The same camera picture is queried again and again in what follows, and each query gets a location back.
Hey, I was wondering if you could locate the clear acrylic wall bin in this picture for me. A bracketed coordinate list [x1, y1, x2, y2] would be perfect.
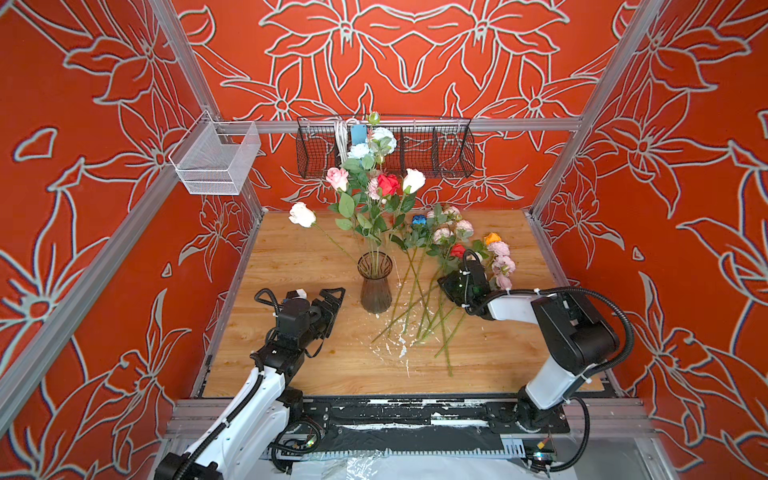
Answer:
[169, 111, 262, 196]

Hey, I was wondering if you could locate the blue rose stem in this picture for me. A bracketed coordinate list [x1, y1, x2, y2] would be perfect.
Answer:
[390, 214, 428, 321]

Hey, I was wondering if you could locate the white rose stem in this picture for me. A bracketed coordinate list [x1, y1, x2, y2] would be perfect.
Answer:
[289, 202, 357, 262]
[392, 168, 426, 240]

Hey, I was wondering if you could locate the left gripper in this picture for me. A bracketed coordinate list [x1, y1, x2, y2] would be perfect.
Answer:
[298, 287, 344, 351]

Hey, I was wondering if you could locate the dark ribbed glass vase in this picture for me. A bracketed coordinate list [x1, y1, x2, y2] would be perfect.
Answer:
[357, 250, 393, 314]

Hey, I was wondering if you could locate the light blue power strip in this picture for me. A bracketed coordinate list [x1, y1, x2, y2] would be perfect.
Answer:
[349, 124, 368, 146]

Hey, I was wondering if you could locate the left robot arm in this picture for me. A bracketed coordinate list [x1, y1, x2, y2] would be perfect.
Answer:
[154, 287, 346, 479]

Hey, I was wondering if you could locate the white coiled cable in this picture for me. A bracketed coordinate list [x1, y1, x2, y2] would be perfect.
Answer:
[334, 119, 353, 172]

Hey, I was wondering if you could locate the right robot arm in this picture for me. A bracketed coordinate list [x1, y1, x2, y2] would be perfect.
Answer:
[438, 250, 635, 432]

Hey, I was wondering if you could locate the dark red rose stem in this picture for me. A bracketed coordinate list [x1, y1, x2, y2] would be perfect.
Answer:
[449, 243, 467, 259]

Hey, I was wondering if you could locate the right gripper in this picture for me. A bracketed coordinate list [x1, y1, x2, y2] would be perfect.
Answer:
[435, 270, 475, 307]

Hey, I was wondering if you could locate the small circuit board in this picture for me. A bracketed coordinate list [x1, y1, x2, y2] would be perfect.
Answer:
[526, 440, 555, 472]

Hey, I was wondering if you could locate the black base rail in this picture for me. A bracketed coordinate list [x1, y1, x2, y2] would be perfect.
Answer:
[270, 393, 571, 460]

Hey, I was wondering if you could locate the black wire wall basket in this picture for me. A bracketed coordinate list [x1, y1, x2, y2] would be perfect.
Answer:
[296, 115, 476, 179]

